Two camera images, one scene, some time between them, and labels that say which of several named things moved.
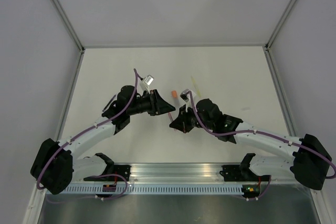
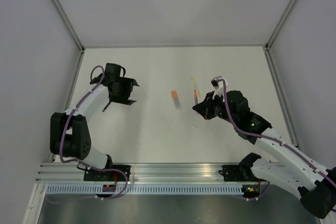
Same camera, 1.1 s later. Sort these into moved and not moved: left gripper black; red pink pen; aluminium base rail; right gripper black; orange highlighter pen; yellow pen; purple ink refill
Moved: right gripper black; left gripper black; red pink pen
Not moved: purple ink refill; orange highlighter pen; yellow pen; aluminium base rail
